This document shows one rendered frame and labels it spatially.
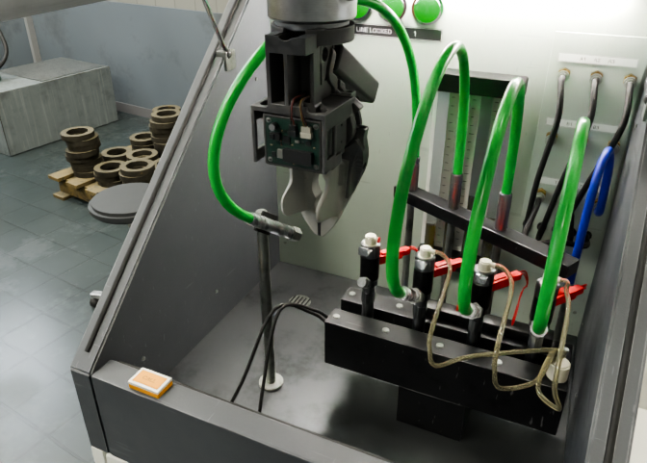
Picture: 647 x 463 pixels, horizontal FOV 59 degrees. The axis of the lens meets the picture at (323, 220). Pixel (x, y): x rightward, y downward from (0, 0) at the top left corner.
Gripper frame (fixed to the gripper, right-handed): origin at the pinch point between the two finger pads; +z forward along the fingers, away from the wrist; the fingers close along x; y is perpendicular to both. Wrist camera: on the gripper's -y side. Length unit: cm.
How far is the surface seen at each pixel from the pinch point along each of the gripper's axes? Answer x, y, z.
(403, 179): 6.7, -5.6, -3.6
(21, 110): -335, -219, 93
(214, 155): -16.4, -4.6, -2.8
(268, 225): -13.3, -10.9, 9.0
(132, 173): -189, -165, 94
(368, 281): -0.9, -17.0, 18.3
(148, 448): -24.0, 6.9, 38.5
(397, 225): 6.9, -3.6, 0.9
